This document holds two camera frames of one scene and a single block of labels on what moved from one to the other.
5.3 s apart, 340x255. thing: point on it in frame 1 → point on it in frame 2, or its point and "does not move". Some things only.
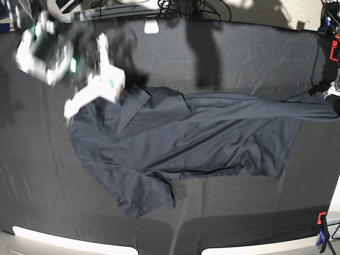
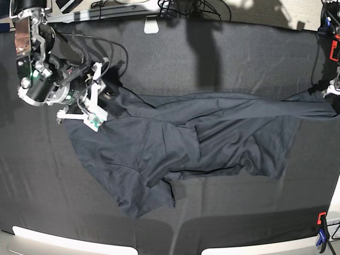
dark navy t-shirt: [149, 137] does not move
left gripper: [45, 53] → [71, 88]
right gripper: [334, 90] does not move
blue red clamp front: [323, 232] does not move
